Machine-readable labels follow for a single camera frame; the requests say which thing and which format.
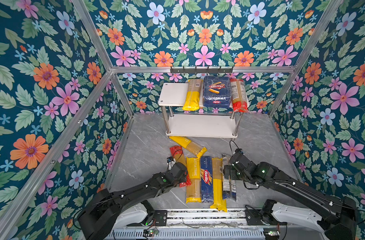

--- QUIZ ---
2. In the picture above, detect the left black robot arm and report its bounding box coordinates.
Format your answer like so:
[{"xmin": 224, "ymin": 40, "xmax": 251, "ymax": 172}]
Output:
[{"xmin": 77, "ymin": 163, "xmax": 188, "ymax": 240}]

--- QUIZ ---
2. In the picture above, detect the yellow spaghetti bag upright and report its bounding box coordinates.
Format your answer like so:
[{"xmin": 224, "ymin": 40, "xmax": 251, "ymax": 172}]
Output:
[{"xmin": 186, "ymin": 158, "xmax": 201, "ymax": 204}]

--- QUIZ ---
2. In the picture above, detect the blue Barilla spaghetti box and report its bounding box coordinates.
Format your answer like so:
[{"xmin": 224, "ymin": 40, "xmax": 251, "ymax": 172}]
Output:
[{"xmin": 200, "ymin": 156, "xmax": 213, "ymax": 204}]

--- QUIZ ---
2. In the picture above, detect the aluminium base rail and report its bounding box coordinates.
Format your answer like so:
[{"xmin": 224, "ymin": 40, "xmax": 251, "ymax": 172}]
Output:
[{"xmin": 107, "ymin": 208, "xmax": 326, "ymax": 240}]

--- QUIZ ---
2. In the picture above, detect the yellow spaghetti bag top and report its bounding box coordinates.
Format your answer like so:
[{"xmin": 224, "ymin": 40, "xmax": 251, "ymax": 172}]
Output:
[{"xmin": 170, "ymin": 136, "xmax": 207, "ymax": 158}]

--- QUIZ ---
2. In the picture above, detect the clear spaghetti bag label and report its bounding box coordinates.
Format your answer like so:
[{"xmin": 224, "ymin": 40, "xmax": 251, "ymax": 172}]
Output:
[{"xmin": 221, "ymin": 154, "xmax": 236, "ymax": 201}]

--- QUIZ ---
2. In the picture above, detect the red spaghetti bag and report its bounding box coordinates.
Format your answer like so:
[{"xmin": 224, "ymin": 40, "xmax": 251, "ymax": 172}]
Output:
[{"xmin": 170, "ymin": 146, "xmax": 191, "ymax": 188}]

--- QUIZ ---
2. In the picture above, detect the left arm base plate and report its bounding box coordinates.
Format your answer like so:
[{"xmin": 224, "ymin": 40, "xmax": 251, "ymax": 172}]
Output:
[{"xmin": 145, "ymin": 210, "xmax": 168, "ymax": 227}]

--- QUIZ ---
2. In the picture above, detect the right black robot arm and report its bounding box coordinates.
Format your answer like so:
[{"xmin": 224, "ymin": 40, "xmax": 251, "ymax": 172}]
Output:
[{"xmin": 222, "ymin": 149, "xmax": 357, "ymax": 240}]

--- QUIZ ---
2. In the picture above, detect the red-edged spaghetti bag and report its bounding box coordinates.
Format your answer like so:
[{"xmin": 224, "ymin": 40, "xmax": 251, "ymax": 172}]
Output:
[{"xmin": 230, "ymin": 79, "xmax": 249, "ymax": 113}]

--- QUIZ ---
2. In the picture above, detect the yellow spaghetti bag long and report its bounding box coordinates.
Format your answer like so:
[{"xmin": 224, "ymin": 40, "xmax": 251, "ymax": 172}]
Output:
[{"xmin": 210, "ymin": 158, "xmax": 227, "ymax": 212}]

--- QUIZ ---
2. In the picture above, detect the metal hook rail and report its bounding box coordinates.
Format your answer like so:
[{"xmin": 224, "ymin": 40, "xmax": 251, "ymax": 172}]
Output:
[{"xmin": 170, "ymin": 66, "xmax": 233, "ymax": 75}]

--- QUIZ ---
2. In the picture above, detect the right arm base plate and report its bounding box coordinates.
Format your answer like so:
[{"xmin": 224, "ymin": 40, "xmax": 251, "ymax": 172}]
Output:
[{"xmin": 244, "ymin": 206, "xmax": 287, "ymax": 226}]

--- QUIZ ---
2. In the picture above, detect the white two-tier shelf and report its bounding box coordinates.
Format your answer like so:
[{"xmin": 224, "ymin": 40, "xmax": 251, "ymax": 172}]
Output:
[{"xmin": 158, "ymin": 83, "xmax": 244, "ymax": 139}]

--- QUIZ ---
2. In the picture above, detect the blue Barilla pasta bag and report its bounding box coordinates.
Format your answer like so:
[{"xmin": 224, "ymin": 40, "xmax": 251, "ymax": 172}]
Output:
[{"xmin": 202, "ymin": 76, "xmax": 231, "ymax": 108}]

